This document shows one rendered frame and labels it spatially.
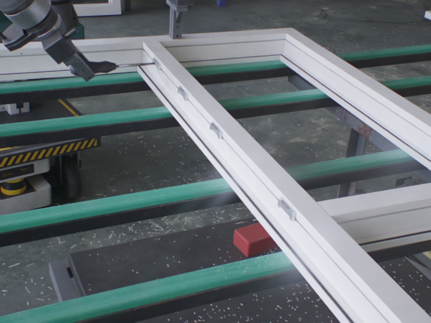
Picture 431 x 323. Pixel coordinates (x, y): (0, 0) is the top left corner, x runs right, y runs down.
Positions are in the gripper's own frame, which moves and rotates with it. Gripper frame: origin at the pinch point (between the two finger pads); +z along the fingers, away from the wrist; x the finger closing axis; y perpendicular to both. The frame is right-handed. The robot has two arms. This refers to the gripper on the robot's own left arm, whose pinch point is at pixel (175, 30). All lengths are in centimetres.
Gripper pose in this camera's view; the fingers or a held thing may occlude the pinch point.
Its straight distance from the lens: 175.6
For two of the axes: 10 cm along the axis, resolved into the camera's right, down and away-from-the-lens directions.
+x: -3.8, -4.6, 8.0
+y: 9.2, -1.2, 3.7
